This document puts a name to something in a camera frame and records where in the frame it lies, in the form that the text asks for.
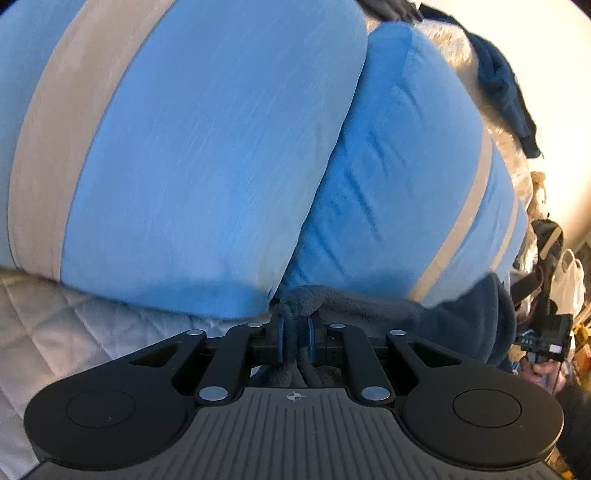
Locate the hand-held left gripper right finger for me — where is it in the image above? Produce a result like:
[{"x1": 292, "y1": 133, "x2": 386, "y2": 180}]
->
[{"x1": 305, "y1": 316, "x2": 462, "y2": 406}]

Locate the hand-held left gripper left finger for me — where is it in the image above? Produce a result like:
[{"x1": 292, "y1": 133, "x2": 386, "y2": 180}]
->
[{"x1": 124, "y1": 315, "x2": 286, "y2": 408}]

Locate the blue fleece jacket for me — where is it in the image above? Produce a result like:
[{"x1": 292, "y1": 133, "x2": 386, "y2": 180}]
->
[{"x1": 261, "y1": 272, "x2": 518, "y2": 388}]

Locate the person's right hand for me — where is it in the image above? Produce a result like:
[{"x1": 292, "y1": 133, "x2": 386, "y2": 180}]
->
[{"x1": 519, "y1": 361, "x2": 568, "y2": 391}]

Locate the black bag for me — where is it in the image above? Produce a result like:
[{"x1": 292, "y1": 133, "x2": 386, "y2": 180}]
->
[{"x1": 510, "y1": 219, "x2": 566, "y2": 319}]

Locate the brown teddy bear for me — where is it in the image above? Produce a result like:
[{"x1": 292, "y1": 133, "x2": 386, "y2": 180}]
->
[{"x1": 529, "y1": 171, "x2": 550, "y2": 217}]

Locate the blue grey-striped pillow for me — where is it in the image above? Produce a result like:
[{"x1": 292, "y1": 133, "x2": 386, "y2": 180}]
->
[
  {"x1": 277, "y1": 21, "x2": 529, "y2": 310},
  {"x1": 0, "y1": 0, "x2": 370, "y2": 321}
]

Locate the white quilted bedspread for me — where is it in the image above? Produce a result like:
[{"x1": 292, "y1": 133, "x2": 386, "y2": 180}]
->
[{"x1": 0, "y1": 268, "x2": 278, "y2": 480}]

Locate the cream patterned cover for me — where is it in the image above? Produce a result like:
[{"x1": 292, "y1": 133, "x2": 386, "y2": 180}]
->
[{"x1": 416, "y1": 18, "x2": 536, "y2": 217}]

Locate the dark grey folded cloth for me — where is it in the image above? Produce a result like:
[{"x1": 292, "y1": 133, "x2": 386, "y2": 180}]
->
[{"x1": 360, "y1": 0, "x2": 423, "y2": 24}]

